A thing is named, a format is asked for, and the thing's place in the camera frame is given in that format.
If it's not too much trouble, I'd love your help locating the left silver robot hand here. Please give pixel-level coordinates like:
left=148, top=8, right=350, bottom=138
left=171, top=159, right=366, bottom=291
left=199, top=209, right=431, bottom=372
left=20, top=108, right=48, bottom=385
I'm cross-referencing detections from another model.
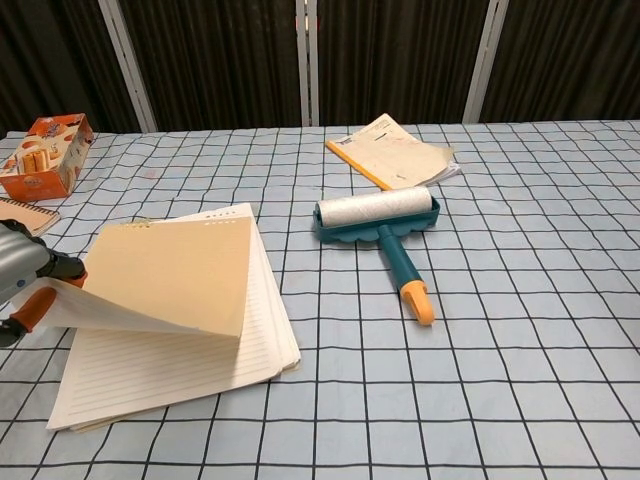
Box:
left=0, top=218, right=89, bottom=350

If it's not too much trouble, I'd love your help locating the stack of lined paper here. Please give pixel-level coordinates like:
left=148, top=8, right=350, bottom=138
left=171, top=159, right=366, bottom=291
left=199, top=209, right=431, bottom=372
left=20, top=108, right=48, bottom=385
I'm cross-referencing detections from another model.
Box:
left=45, top=202, right=303, bottom=434

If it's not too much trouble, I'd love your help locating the brown spiral notebook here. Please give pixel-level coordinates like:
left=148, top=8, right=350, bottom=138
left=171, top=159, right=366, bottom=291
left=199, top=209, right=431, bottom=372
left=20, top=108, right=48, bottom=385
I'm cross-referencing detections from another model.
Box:
left=0, top=197, right=61, bottom=237

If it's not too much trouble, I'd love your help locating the orange snack box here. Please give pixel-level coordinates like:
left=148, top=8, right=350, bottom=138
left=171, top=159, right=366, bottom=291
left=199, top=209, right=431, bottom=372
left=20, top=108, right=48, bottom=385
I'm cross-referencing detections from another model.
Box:
left=0, top=112, right=95, bottom=200

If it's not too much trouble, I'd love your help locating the teal lint roller orange tip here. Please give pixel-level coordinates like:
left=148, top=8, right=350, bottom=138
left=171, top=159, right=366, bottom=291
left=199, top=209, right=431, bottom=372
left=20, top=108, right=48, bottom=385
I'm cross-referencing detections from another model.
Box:
left=313, top=186, right=442, bottom=329

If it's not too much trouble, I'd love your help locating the worn yellow-spine booklet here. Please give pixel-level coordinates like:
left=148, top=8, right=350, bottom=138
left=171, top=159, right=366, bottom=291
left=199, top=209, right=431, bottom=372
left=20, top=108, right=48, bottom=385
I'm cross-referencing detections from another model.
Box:
left=325, top=113, right=463, bottom=192

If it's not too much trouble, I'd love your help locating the blue checked tablecloth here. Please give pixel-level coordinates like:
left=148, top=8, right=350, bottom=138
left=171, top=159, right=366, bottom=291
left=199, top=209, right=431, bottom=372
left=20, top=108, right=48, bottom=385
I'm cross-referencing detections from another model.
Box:
left=0, top=119, right=640, bottom=480

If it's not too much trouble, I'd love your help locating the white partition post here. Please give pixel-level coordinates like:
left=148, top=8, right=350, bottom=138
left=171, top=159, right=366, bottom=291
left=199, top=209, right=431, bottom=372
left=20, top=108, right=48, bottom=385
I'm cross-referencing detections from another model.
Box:
left=295, top=0, right=320, bottom=126
left=98, top=0, right=159, bottom=134
left=462, top=0, right=503, bottom=124

